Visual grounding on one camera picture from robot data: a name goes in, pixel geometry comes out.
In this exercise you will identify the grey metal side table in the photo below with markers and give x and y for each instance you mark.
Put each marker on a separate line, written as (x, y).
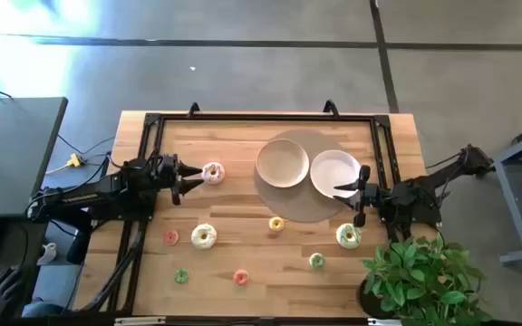
(521, 199)

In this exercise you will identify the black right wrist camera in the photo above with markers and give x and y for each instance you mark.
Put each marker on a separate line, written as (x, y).
(372, 194)

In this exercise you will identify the white plate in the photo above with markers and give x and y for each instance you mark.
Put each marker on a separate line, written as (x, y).
(331, 169)

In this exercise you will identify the round tan placemat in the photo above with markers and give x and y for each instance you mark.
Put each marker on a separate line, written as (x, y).
(302, 206)

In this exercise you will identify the beige bowl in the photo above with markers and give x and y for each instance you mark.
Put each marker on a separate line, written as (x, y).
(281, 163)

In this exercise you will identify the green leafy plant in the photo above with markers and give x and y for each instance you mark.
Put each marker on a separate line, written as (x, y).
(424, 280)

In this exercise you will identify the small white hook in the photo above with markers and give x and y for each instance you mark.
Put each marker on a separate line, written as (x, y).
(48, 253)

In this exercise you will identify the yellow power plug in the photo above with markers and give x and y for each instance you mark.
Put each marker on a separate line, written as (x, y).
(75, 160)

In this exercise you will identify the black metal table frame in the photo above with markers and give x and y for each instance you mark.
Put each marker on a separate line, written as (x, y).
(265, 117)

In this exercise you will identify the large white yellow donut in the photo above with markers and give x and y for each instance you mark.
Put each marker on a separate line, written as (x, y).
(204, 236)

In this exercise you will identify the dark grey desk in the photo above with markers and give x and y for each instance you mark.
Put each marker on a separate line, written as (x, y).
(12, 158)

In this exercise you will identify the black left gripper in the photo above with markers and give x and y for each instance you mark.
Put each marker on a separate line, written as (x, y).
(176, 192)

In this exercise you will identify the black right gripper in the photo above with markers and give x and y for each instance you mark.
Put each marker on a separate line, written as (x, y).
(361, 199)

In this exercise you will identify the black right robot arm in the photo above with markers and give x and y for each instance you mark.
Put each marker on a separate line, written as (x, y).
(415, 194)

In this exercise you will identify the large pink frosted donut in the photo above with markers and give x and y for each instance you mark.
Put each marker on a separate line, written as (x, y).
(213, 173)

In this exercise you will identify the silver bracket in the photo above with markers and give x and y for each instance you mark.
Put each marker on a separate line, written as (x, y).
(383, 322)
(141, 321)

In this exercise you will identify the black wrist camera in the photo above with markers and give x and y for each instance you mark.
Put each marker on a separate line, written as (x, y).
(167, 165)
(372, 194)

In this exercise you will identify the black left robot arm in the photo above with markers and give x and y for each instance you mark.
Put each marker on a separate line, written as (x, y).
(107, 185)

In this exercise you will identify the small red frosted donut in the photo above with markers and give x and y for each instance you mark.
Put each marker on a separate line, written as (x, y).
(240, 277)
(171, 237)

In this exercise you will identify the large green white donut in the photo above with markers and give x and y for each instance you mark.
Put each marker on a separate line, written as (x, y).
(348, 235)

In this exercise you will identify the small green frosted donut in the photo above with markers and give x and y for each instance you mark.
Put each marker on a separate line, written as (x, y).
(317, 260)
(181, 275)

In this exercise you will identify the black plant pot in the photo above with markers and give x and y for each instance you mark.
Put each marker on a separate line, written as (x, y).
(370, 304)

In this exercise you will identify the small yellow frosted donut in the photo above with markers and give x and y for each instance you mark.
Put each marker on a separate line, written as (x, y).
(276, 223)

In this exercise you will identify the person's leg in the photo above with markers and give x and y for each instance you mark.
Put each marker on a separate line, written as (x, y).
(41, 309)

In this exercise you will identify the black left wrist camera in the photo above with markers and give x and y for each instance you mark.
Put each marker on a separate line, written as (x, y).
(167, 165)

